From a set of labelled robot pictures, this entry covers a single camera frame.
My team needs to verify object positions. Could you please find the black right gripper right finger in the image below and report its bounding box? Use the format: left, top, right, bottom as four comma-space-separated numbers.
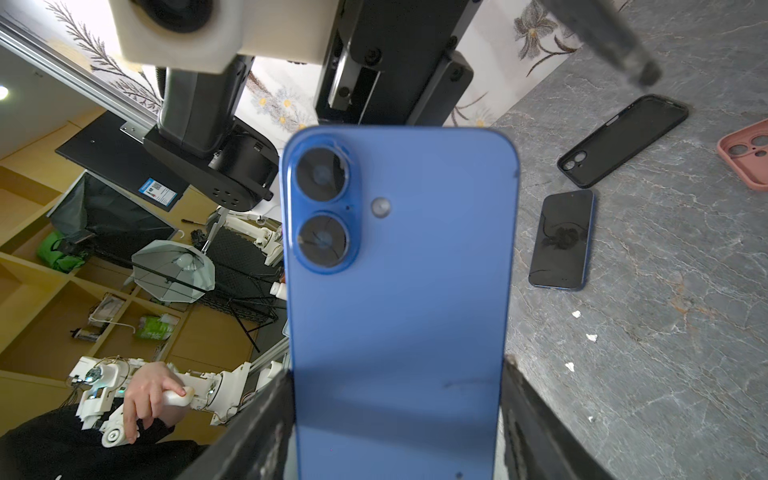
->
500, 358, 613, 480

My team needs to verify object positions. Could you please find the operator's hand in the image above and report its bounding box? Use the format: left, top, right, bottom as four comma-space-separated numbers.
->
123, 362, 189, 443

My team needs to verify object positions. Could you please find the grey umbrella light reflector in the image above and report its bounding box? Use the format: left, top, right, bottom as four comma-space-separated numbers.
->
131, 240, 216, 304

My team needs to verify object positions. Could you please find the white teleoperation controller device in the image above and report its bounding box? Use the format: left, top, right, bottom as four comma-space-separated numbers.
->
69, 338, 290, 448

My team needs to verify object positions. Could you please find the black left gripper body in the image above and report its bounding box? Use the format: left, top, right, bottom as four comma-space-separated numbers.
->
315, 0, 481, 126

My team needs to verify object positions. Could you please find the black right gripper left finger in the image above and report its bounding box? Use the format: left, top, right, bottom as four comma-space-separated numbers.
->
179, 371, 296, 480

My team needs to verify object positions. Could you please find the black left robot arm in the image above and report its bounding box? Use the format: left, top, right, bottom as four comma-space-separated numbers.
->
137, 1, 661, 212

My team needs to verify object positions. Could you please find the pink phone case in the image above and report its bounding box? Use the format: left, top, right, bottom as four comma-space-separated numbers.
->
717, 119, 767, 192

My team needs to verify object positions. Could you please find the operator's black sleeve forearm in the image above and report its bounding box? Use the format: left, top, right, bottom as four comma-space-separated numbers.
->
1, 405, 206, 479

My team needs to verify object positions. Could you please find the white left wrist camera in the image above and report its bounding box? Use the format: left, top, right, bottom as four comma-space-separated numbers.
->
109, 1, 339, 74

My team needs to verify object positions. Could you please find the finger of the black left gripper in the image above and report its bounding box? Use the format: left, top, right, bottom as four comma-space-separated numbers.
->
542, 0, 662, 87

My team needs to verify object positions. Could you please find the black phone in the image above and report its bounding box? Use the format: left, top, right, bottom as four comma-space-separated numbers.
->
528, 189, 596, 291
280, 125, 520, 479

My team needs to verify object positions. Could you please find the black phone case far left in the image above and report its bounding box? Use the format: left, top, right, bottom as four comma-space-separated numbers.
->
557, 94, 689, 189

